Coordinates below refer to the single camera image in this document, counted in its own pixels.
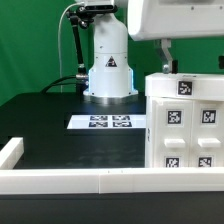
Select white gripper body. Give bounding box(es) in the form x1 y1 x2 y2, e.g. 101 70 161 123
127 0 224 41

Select white cabinet top block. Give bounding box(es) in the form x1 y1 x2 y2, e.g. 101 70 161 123
145 73 224 101

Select white cabinet door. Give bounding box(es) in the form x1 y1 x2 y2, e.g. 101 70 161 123
190 101 224 168
153 98 193 168

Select white cabinet body box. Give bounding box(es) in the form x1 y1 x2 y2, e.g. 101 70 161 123
144 95 224 169

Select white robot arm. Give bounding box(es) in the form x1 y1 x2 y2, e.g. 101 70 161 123
75 0 224 104

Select white base marker plate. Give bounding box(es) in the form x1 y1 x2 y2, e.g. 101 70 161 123
67 114 146 130

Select white U-shaped obstacle fence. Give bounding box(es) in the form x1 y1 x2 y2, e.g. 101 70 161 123
0 137 224 195

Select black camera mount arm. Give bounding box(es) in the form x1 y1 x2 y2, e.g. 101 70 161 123
66 5 118 80

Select white cable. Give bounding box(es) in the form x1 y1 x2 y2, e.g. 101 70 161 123
57 2 84 94

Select black cables at base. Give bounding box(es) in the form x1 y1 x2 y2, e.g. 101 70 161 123
40 75 90 94

